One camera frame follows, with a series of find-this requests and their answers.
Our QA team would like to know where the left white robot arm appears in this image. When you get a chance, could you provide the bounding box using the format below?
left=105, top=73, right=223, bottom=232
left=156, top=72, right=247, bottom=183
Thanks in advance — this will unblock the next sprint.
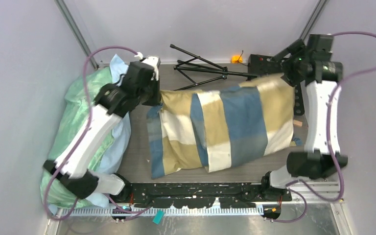
left=43, top=56, right=160, bottom=203

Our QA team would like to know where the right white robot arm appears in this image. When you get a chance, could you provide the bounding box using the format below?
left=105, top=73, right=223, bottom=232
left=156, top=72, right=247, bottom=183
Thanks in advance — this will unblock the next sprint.
left=260, top=34, right=348, bottom=201

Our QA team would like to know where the teal tape piece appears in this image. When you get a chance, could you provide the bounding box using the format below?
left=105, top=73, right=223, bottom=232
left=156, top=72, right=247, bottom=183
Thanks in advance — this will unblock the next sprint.
left=152, top=210, right=165, bottom=225

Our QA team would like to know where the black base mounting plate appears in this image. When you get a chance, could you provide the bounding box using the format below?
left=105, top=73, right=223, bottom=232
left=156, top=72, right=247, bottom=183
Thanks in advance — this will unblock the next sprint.
left=112, top=183, right=292, bottom=209

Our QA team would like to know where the tan wooden block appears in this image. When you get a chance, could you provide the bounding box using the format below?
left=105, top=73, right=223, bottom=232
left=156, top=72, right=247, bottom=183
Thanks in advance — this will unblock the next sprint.
left=293, top=119, right=303, bottom=127

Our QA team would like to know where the orange small block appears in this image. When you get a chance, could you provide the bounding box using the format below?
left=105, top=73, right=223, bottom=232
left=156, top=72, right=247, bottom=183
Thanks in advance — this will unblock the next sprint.
left=231, top=55, right=243, bottom=64

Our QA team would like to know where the blue beige checkered pillow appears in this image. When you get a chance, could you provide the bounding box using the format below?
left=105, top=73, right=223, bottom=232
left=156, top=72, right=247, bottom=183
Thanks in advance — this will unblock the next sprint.
left=147, top=74, right=295, bottom=179

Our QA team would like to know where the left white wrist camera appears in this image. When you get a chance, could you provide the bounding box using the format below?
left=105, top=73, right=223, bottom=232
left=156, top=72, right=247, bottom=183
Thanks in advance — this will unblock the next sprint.
left=134, top=52, right=161, bottom=81

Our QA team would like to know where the black folding tripod stand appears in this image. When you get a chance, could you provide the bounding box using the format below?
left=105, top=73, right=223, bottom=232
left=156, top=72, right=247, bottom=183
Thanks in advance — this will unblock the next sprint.
left=170, top=44, right=259, bottom=91

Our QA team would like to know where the green patterned pillow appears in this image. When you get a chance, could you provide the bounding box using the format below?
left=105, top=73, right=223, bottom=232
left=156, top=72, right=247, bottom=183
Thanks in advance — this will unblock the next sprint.
left=47, top=67, right=117, bottom=209

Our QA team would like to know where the light blue pillow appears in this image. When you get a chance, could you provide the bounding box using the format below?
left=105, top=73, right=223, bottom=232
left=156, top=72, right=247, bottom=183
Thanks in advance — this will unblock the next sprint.
left=86, top=53, right=134, bottom=208

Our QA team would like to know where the black perforated board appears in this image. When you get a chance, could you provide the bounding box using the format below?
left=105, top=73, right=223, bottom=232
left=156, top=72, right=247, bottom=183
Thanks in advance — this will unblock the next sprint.
left=247, top=54, right=305, bottom=116

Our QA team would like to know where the aluminium slotted rail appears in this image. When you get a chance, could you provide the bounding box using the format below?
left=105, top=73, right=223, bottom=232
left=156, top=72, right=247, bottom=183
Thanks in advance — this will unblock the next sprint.
left=61, top=181, right=341, bottom=219

